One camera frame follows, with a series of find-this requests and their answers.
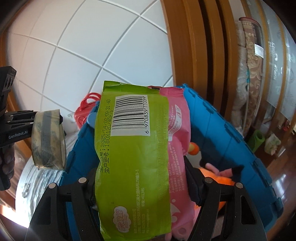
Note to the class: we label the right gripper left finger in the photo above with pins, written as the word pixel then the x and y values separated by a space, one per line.
pixel 61 205

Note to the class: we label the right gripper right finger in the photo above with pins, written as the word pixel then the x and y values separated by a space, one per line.
pixel 226 211

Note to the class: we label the pink wipes pack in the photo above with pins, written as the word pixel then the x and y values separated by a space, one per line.
pixel 174 183

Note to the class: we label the green wet wipes pack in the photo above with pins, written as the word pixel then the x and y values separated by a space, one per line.
pixel 132 179

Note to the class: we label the person left hand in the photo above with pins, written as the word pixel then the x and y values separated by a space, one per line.
pixel 8 161

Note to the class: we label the red plastic suitcase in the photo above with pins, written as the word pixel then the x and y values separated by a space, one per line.
pixel 85 107

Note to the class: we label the blue plastic crate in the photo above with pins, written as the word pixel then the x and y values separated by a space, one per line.
pixel 222 146

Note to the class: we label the rolled patterned carpet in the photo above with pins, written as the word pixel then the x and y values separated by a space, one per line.
pixel 250 71

